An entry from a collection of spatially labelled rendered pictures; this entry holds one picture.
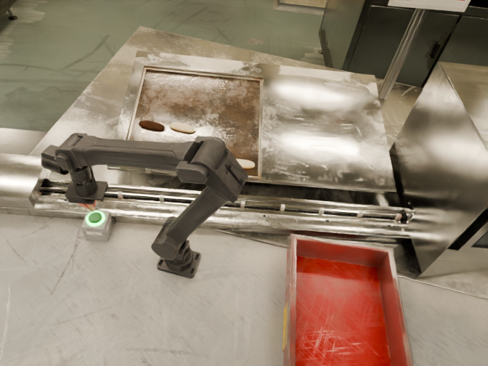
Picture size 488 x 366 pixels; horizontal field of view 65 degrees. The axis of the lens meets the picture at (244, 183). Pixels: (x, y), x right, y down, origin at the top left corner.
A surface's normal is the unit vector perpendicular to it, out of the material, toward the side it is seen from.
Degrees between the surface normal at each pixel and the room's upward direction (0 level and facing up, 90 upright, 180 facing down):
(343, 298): 0
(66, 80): 0
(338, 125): 10
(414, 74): 90
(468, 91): 0
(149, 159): 87
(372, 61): 90
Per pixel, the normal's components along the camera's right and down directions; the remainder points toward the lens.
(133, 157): -0.34, 0.66
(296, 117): 0.10, -0.51
